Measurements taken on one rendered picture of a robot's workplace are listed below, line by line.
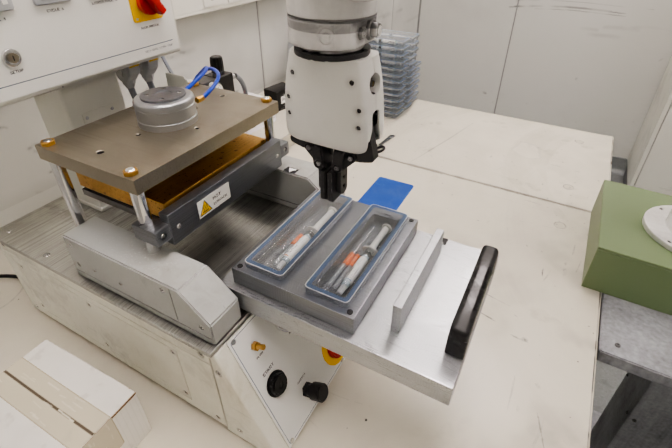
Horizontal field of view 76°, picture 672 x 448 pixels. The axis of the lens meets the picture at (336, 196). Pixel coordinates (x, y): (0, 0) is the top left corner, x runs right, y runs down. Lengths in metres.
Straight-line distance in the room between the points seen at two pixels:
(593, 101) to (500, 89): 0.54
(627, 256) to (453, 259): 0.41
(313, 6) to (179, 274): 0.33
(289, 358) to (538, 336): 0.43
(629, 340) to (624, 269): 0.12
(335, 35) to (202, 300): 0.32
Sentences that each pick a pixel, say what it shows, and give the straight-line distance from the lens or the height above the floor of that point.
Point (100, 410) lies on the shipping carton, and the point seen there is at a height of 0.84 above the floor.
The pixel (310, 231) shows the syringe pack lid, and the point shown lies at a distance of 0.56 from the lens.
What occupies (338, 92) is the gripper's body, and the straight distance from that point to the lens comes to 0.42.
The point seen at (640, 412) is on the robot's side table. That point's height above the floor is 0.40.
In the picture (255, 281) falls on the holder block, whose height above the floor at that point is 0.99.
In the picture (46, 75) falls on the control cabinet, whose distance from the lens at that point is 0.69.
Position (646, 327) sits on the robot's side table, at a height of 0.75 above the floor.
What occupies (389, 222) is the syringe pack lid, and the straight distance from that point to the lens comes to 0.58.
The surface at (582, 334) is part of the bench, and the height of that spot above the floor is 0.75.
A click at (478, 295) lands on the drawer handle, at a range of 0.49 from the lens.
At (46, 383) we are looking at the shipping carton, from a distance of 0.72.
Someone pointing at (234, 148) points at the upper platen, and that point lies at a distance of 0.66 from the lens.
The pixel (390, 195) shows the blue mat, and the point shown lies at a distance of 1.10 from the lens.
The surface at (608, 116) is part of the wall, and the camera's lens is 3.06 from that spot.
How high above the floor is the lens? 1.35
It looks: 33 degrees down
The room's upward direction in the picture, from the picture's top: straight up
